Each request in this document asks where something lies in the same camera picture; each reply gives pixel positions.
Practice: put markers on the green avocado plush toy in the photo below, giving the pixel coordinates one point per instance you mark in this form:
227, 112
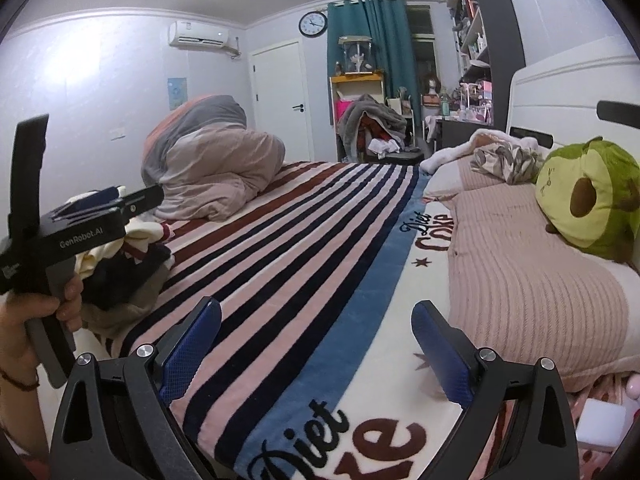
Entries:
600, 195

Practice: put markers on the window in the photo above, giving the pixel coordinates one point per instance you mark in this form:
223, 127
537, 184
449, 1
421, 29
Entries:
422, 45

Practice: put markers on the dark bookshelf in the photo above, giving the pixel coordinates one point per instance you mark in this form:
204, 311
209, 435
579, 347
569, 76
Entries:
500, 20

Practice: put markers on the beige patterned cloth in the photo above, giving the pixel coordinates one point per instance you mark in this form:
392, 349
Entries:
510, 162

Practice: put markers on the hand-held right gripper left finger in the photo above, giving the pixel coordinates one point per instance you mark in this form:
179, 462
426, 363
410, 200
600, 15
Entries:
192, 355

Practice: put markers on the rolled pink grey duvet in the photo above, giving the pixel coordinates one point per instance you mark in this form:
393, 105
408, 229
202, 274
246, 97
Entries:
210, 170

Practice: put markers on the person's left forearm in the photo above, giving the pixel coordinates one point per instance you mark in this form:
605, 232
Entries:
15, 420

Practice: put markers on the striped blanket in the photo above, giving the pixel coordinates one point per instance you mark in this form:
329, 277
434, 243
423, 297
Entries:
310, 260

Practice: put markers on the pink ribbed pillow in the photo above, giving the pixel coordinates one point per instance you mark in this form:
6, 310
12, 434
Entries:
525, 270

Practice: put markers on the dark desk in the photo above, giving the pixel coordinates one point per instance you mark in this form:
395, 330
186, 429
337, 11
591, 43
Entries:
465, 132

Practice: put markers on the white air conditioner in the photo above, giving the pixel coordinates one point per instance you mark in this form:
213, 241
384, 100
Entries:
200, 35

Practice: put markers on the pile of clothes on chair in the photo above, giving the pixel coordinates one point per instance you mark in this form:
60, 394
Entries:
370, 120

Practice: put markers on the small blue wall poster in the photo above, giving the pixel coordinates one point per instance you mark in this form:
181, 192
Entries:
177, 94

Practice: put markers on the white door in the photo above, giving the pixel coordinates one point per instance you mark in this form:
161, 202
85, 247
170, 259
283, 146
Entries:
280, 100

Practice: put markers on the teal curtain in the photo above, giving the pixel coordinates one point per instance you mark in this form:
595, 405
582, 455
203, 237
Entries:
385, 35

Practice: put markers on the glass display case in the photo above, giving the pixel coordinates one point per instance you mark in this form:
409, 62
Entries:
356, 55

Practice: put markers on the round wall clock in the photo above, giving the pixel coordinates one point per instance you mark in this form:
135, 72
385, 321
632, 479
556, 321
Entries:
313, 24

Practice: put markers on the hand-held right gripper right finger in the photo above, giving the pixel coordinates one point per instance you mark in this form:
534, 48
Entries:
445, 360

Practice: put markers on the wig head stand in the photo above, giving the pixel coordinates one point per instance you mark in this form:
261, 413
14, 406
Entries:
432, 84

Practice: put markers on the yellow shelf rack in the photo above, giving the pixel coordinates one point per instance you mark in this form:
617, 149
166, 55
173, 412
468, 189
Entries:
355, 79

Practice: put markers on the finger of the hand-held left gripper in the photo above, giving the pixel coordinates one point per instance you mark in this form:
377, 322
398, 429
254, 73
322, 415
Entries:
92, 200
145, 200

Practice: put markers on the small pink round object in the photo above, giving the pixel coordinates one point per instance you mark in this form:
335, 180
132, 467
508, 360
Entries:
634, 386

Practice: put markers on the cream jacket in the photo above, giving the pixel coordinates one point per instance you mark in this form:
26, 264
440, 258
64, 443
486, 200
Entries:
142, 230

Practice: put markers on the person's left hand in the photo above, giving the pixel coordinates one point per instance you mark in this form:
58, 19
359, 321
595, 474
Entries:
30, 330

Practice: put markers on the white box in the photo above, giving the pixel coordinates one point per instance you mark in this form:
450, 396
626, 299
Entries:
600, 422

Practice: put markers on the grey cloth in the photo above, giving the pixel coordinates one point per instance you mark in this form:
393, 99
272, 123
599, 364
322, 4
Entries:
125, 315

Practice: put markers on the white bed headboard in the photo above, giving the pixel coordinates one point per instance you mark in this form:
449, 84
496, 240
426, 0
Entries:
565, 90

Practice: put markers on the black stool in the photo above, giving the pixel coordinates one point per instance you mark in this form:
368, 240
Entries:
402, 157

